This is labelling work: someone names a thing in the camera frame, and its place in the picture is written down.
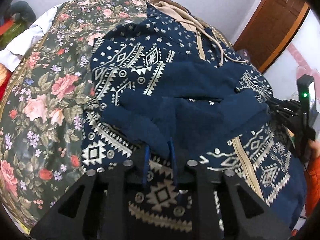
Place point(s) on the orange jacket sleeve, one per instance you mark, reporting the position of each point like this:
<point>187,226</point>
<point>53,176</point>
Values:
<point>312,179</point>

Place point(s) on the navy patterned hoodie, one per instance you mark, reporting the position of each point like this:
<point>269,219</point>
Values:
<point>169,76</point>

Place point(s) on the orange box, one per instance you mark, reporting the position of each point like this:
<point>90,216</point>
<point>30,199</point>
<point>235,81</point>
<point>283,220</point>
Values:
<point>6,26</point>

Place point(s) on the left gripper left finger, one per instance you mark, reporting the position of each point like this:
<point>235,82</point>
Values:
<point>146,158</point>

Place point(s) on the brown wooden door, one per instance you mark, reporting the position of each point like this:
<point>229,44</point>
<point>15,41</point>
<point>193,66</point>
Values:
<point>270,29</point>

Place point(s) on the red cloth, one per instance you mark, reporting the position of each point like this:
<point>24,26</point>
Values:
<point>5,76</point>

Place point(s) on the white floral wardrobe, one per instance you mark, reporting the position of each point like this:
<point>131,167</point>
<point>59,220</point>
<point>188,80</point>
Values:
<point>300,57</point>

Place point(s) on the white sheet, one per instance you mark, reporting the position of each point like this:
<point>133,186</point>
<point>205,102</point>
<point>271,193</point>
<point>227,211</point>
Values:
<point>12,54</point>

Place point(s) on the dark floral bedspread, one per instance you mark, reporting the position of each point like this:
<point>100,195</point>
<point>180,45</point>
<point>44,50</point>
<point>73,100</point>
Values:
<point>42,110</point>

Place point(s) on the person's right hand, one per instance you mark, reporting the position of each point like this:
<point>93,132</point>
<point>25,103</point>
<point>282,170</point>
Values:
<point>314,149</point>

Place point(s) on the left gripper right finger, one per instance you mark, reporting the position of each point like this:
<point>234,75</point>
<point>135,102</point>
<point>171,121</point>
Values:
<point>173,161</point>

